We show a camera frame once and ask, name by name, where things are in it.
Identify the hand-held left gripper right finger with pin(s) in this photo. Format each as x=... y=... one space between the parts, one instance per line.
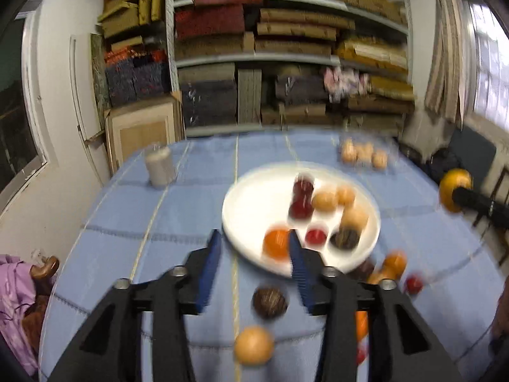
x=302 y=274

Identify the clear plastic clamshell box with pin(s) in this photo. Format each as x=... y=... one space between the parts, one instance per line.
x=368 y=147

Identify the large dark mangosteen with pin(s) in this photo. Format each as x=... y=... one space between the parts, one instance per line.
x=269 y=302

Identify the large orange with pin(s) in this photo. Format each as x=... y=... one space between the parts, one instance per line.
x=361 y=324

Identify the stacks of flat patterned boxes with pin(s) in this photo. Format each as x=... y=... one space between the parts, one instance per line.
x=286 y=36

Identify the marbled green board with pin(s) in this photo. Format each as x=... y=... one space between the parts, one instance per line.
x=100 y=71

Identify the brown wooden chair back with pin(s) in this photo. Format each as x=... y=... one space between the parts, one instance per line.
x=43 y=268

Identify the large dark window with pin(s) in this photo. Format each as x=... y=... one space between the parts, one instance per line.
x=16 y=119

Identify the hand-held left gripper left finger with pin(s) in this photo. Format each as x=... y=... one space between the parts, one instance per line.
x=210 y=270

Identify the orange persimmon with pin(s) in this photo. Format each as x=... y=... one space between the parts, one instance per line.
x=395 y=262

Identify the yellow persimmon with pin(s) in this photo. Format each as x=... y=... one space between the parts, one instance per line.
x=451 y=187

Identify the white oval plate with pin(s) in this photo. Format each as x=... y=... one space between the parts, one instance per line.
x=254 y=207

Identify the bright barred window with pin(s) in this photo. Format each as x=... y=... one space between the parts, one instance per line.
x=491 y=67

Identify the white metal shelf unit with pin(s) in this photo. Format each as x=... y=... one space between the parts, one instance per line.
x=278 y=57

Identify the grey paper cup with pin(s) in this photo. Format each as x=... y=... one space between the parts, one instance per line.
x=160 y=165

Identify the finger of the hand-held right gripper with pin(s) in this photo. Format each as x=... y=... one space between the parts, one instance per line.
x=481 y=205

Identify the white leaning board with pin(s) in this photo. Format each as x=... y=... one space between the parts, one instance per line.
x=83 y=95

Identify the pile of olive and blue boxes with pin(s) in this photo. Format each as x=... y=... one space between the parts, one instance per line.
x=131 y=59

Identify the small dark mangosteen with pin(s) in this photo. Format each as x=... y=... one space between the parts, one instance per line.
x=345 y=238

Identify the pale peach fruit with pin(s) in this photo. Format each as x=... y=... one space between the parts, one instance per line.
x=345 y=195

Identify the pink floral cloth bundle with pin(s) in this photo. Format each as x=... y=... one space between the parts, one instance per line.
x=346 y=83

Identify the wooden slatted chair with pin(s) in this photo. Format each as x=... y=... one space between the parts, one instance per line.
x=499 y=185

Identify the person's right forearm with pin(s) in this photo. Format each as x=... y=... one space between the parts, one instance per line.
x=502 y=318

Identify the peach coloured boxed fruit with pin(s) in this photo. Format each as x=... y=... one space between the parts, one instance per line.
x=379 y=159
x=348 y=152
x=364 y=153

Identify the dark red plum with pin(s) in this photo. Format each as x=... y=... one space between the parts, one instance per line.
x=304 y=185
x=300 y=208

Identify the small orange mandarin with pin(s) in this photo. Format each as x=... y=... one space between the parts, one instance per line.
x=275 y=243

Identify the beige striped curtain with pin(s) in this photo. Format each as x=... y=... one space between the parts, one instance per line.
x=447 y=47

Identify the dark purple passion fruit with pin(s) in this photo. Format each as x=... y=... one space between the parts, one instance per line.
x=364 y=268

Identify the red tomato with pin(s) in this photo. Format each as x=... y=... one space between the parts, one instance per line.
x=413 y=284
x=316 y=235
x=361 y=354

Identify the round beige fruit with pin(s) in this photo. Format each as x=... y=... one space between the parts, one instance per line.
x=253 y=345
x=324 y=201

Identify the black jacket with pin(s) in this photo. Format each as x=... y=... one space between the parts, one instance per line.
x=433 y=163

